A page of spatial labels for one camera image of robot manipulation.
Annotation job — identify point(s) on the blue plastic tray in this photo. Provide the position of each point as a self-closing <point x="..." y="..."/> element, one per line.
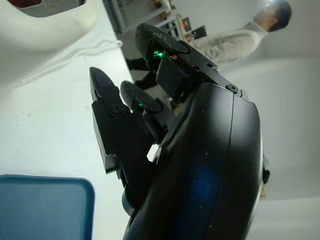
<point x="45" y="210"/>

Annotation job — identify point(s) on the grey background shelving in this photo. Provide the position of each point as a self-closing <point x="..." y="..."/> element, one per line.
<point x="170" y="15"/>

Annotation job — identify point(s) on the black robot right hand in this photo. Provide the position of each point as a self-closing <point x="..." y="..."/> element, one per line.
<point x="200" y="162"/>

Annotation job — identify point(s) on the cream two-slot toaster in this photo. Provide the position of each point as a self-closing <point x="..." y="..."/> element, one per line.
<point x="37" y="37"/>

